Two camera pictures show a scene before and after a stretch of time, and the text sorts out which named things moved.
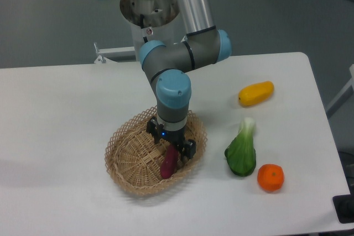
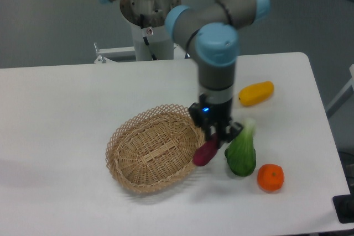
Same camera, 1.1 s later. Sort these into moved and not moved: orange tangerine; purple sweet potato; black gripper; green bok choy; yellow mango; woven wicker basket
Moved: black gripper; purple sweet potato
Not moved: yellow mango; green bok choy; orange tangerine; woven wicker basket
